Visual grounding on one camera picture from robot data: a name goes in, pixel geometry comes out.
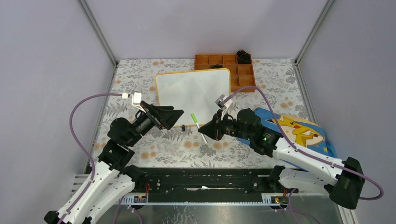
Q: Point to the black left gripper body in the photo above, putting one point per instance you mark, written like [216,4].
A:
[147,122]

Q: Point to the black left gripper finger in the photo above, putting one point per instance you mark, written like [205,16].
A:
[155,108]
[168,118]

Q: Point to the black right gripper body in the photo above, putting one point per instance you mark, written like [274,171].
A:
[229,127]

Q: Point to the white green whiteboard marker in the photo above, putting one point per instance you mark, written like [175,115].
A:
[202,135]

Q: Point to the yellow framed whiteboard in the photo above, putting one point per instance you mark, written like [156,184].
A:
[194,92]

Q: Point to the green marker cap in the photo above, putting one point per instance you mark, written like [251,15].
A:
[194,118]

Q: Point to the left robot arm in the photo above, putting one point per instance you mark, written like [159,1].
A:
[111,177]

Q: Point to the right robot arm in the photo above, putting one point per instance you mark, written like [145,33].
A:
[339,179]

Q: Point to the orange wooden compartment tray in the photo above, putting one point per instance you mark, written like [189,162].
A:
[241,74]

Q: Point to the dark rolled sock middle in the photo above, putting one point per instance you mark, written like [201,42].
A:
[216,66]

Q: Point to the dark rolled sock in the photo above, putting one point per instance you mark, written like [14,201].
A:
[243,57]
[216,66]

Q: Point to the dark rolled sock upper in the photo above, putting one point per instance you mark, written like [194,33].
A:
[243,57]

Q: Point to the blue pikachu cloth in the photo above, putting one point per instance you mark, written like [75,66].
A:
[298,130]

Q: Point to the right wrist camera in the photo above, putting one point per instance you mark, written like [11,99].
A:
[224,103]

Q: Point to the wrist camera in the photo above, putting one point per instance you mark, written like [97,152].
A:
[224,103]
[136,101]

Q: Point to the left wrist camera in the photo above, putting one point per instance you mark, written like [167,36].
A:
[136,101]

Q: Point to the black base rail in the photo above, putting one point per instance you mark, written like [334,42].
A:
[199,185]

